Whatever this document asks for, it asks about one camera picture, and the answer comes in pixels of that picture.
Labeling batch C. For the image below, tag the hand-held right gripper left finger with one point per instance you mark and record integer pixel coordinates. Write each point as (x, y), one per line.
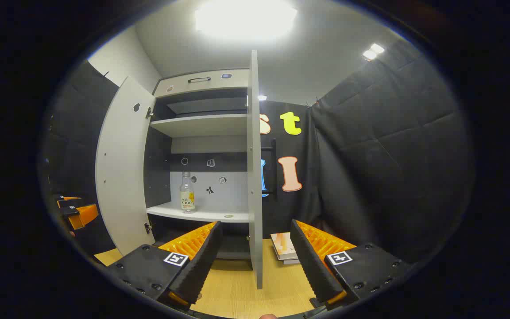
(202, 261)

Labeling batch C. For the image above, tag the grey cabinet with shelves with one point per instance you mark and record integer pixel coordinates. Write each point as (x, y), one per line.
(202, 125)

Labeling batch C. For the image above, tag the beige cover book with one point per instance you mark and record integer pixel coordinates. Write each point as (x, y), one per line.
(283, 246)

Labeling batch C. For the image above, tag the grey cabinet door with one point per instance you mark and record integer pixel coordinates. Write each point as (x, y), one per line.
(122, 177)
(254, 177)

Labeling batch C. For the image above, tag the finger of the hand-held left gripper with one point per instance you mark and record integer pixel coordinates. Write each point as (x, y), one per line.
(70, 197)
(87, 215)

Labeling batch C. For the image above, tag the white book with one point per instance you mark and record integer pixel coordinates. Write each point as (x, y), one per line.
(292, 262)

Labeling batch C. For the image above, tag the clear bottle yellow label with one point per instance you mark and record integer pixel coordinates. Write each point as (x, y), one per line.
(187, 195)

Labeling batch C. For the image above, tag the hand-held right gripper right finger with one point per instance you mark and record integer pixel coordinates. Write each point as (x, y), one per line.
(310, 261)

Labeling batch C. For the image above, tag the large ceiling light panel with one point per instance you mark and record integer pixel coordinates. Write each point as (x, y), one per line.
(246, 20)

